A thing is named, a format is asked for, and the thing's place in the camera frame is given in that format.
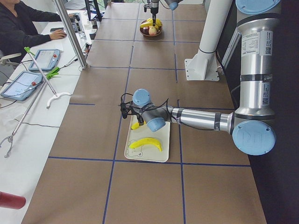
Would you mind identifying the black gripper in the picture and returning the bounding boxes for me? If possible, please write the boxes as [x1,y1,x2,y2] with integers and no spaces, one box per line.
[149,0,159,26]
[133,108,144,126]

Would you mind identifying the yellow banana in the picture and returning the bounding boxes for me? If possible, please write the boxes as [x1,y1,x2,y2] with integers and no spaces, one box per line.
[155,18,162,28]
[131,122,142,130]
[129,137,163,152]
[140,19,153,28]

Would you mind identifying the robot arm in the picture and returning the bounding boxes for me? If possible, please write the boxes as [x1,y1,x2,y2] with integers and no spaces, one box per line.
[147,0,181,26]
[122,0,281,155]

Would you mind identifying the brown wicker basket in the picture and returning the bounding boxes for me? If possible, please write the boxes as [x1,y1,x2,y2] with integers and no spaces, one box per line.
[139,18,163,37]

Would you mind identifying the pink white peach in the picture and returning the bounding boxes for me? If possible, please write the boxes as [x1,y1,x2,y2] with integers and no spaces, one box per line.
[149,26,158,35]

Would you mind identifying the white bear tray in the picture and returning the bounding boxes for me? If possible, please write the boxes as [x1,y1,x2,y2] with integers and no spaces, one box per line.
[124,116,170,162]

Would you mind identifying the black smartphone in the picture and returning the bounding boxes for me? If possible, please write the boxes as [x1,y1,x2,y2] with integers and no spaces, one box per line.
[50,27,64,33]

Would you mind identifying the far teach pendant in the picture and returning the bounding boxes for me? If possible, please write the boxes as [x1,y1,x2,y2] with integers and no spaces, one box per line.
[34,49,60,71]

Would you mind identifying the teach pendant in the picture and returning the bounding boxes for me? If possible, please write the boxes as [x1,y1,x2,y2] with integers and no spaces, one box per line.
[0,71,43,101]
[34,49,60,71]

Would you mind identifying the near teach pendant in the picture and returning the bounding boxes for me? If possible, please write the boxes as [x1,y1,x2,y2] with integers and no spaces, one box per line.
[0,71,43,101]

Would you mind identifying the long reacher grabber tool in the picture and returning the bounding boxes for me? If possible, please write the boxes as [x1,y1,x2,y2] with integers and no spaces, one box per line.
[24,47,71,109]

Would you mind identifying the seated person in black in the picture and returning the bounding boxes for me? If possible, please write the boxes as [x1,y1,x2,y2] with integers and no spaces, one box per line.
[0,0,67,63]

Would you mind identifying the red cylinder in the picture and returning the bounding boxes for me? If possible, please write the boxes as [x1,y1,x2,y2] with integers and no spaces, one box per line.
[0,192,26,210]

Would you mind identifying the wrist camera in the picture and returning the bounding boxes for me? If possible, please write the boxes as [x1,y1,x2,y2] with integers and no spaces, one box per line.
[120,101,134,119]
[143,3,150,13]

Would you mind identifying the aluminium frame post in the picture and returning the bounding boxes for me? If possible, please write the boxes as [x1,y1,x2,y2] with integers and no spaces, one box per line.
[53,0,87,70]

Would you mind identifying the green handled grabber tool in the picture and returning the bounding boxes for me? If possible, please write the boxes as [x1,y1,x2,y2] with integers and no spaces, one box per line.
[0,67,60,158]

